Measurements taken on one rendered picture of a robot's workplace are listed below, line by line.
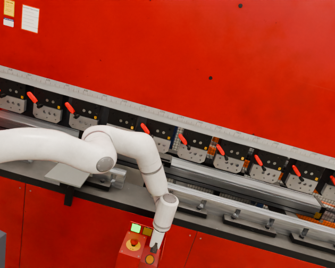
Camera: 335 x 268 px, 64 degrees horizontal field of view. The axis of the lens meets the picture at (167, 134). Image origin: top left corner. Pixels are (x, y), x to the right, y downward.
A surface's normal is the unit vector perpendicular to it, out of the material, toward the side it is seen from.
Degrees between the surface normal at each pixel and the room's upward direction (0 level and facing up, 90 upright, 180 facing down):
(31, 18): 90
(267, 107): 90
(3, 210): 90
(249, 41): 90
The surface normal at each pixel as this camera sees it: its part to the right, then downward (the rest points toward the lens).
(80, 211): -0.10, 0.34
